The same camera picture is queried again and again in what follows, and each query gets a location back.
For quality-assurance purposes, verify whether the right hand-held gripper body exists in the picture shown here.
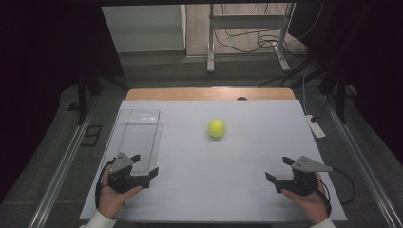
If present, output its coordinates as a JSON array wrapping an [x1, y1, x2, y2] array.
[[275, 155, 334, 197]]

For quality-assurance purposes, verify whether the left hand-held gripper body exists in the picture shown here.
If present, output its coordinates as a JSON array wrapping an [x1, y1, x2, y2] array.
[[108, 152, 151, 194]]

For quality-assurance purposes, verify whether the clear plastic container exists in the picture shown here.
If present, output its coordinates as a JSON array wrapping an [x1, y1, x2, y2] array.
[[115, 108, 162, 177]]

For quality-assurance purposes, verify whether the yellow tennis ball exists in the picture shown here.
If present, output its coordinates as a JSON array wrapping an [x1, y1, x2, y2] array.
[[206, 119, 226, 139]]

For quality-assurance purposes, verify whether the person's left hand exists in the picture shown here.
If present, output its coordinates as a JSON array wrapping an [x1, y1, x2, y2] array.
[[98, 164, 144, 220]]

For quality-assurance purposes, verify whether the person's right hand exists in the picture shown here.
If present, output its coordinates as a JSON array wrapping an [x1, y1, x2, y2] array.
[[280, 172, 331, 226]]

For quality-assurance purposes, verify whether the white power strip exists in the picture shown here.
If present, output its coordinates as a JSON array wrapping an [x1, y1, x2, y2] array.
[[304, 114, 327, 140]]

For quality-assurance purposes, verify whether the black floor socket plate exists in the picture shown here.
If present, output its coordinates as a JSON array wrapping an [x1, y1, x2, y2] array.
[[80, 124, 103, 147]]

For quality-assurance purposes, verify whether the black stand leg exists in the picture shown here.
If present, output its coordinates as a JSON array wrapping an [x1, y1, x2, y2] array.
[[77, 74, 104, 126], [319, 69, 349, 124]]

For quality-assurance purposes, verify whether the wooden table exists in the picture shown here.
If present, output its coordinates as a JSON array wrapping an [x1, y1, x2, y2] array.
[[125, 87, 297, 102]]

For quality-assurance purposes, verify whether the dark curtain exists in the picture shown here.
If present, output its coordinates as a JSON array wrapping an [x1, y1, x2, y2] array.
[[288, 0, 403, 156], [0, 0, 125, 203]]

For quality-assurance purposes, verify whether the white cabinet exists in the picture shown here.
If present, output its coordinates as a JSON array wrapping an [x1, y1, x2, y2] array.
[[101, 4, 187, 53]]

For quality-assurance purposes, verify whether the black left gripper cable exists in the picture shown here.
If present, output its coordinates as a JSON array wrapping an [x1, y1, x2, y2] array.
[[94, 160, 115, 210]]

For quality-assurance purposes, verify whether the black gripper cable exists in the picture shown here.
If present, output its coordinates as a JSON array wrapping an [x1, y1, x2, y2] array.
[[94, 160, 115, 210], [312, 166, 356, 218]]

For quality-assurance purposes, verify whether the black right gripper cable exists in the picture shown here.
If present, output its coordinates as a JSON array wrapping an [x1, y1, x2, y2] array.
[[312, 166, 356, 218]]

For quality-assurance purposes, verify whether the black power strip cable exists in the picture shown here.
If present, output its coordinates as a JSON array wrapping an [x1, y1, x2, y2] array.
[[310, 96, 330, 124]]

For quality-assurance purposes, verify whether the aluminium floor rail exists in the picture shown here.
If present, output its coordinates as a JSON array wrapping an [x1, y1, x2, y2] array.
[[324, 94, 403, 228], [36, 107, 96, 228]]

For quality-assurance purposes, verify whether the tangle of black floor cables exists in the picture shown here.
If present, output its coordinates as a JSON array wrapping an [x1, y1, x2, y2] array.
[[213, 3, 321, 89]]

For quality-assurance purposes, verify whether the grey metal stand frame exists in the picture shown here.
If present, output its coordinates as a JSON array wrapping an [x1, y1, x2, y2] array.
[[206, 3, 297, 74]]

